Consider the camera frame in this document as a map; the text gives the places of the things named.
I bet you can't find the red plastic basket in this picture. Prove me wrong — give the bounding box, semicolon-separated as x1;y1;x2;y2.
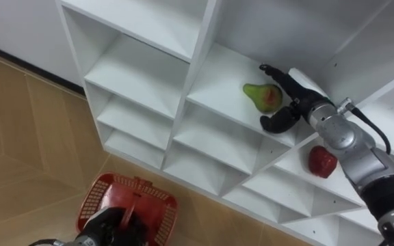
76;172;179;246

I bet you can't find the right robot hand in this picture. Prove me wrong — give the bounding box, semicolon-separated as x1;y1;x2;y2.
259;64;335;135

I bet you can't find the white cubby shelf unit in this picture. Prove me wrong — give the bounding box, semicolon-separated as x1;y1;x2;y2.
55;0;394;246

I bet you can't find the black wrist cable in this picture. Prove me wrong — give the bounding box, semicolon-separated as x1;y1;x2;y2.
337;97;392;156
28;238;64;246

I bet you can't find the green pear soft toy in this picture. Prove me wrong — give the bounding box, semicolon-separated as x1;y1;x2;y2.
242;83;284;114

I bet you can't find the red strawberry soft toy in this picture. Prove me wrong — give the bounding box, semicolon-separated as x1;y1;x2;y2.
308;145;339;179

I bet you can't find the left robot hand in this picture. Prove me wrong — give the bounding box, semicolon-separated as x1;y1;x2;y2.
80;206;148;246

